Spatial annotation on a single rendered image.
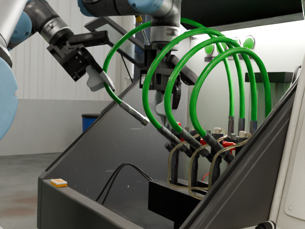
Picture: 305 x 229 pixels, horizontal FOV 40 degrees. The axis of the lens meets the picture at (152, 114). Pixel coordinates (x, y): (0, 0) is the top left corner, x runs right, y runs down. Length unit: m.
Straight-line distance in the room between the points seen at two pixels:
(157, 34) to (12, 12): 0.58
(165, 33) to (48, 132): 7.01
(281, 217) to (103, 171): 0.69
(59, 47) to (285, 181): 0.69
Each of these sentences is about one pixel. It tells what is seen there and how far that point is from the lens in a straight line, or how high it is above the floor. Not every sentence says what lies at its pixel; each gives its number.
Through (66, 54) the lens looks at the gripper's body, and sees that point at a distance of 1.18.
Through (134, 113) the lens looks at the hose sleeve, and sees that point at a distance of 1.15.
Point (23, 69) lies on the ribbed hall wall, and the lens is 7.78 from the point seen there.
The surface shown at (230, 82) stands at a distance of 1.23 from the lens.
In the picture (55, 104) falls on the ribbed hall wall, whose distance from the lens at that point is 7.99.
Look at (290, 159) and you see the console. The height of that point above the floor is 1.10.
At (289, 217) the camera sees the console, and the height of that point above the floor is 1.00.
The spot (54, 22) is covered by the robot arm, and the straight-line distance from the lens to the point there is 1.20.
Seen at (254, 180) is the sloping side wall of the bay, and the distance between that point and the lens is 0.81.
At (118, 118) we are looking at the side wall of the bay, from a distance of 1.37.
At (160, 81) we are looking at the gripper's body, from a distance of 1.03.
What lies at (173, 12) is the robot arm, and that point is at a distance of 1.06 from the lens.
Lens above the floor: 1.22
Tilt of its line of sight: 3 degrees down
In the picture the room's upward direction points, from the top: 2 degrees clockwise
